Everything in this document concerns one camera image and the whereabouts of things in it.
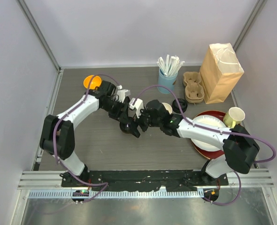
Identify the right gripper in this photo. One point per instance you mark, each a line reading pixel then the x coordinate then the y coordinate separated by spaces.
pixel 145 110

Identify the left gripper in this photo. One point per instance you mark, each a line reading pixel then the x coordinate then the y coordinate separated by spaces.
pixel 121 116

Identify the stack of paper cups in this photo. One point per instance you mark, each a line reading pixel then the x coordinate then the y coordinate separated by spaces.
pixel 168 107

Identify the black lid stack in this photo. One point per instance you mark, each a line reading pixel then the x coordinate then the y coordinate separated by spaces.
pixel 182 105

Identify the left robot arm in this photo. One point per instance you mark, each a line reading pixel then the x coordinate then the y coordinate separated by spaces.
pixel 58 133

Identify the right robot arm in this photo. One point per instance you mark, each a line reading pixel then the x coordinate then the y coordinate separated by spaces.
pixel 239 149

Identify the orange bowl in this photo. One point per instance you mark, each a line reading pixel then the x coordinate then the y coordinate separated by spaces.
pixel 92 82

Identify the blue straw holder cup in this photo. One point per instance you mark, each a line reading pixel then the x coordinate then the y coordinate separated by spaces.
pixel 167 81

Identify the white wrapped straws bundle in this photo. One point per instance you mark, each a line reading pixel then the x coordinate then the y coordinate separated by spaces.
pixel 170 65

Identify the cardboard cup carrier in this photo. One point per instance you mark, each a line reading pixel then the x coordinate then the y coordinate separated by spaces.
pixel 194 92

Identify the white paper plate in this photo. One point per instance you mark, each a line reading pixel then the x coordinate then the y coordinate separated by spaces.
pixel 212 121

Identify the red round tray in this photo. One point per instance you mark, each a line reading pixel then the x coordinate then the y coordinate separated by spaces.
pixel 209 154

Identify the yellow-green mug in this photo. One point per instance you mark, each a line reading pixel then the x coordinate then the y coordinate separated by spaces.
pixel 233 117

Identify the brown paper bag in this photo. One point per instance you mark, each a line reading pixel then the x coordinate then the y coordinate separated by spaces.
pixel 220 72

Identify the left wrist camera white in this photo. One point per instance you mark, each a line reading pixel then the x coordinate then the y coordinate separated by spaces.
pixel 122 93

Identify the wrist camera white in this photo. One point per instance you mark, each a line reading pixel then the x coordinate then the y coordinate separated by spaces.
pixel 137 105
pixel 122 93

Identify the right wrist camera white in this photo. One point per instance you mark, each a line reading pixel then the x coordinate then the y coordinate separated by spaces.
pixel 137 105

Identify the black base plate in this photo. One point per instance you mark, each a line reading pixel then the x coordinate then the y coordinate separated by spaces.
pixel 151 180

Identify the aluminium front rail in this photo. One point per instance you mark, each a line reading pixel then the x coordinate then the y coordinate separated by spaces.
pixel 59 184

